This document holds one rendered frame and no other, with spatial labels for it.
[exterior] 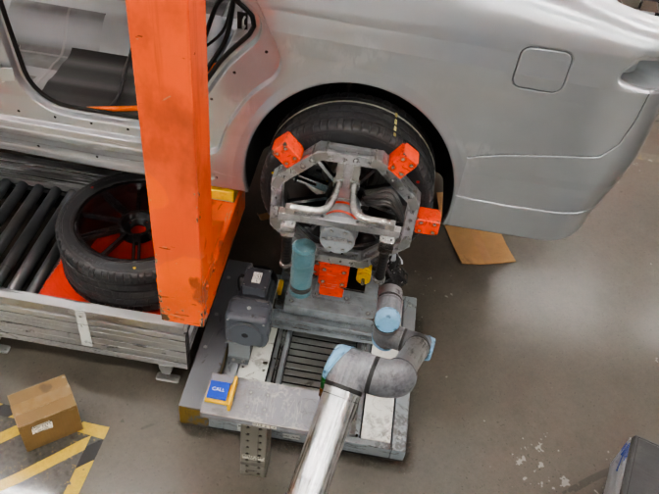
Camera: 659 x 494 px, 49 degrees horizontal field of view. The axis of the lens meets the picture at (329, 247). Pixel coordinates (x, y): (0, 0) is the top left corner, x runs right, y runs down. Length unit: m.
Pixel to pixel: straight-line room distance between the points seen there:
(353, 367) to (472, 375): 1.29
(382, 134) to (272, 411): 1.03
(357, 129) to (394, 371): 0.87
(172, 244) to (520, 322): 1.87
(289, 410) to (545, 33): 1.50
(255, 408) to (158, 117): 1.07
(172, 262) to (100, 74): 1.28
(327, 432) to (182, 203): 0.82
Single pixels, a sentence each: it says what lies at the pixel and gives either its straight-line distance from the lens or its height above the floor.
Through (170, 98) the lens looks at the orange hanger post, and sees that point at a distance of 2.03.
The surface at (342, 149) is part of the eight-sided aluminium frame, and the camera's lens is 2.51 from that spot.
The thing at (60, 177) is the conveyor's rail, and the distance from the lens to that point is 3.68.
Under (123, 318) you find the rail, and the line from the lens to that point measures 2.91.
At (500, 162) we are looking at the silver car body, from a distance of 2.65.
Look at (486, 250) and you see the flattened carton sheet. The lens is 3.89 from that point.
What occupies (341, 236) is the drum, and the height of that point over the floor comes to 0.87.
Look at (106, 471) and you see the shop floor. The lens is 3.00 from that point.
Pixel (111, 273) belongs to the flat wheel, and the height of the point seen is 0.50.
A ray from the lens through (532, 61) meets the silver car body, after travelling 2.44.
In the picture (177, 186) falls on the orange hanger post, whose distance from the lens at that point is 2.21.
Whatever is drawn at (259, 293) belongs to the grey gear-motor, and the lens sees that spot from 2.95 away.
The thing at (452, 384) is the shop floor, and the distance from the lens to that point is 3.28.
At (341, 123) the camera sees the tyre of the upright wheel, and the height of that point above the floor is 1.18.
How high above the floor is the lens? 2.61
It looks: 45 degrees down
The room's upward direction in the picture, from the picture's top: 7 degrees clockwise
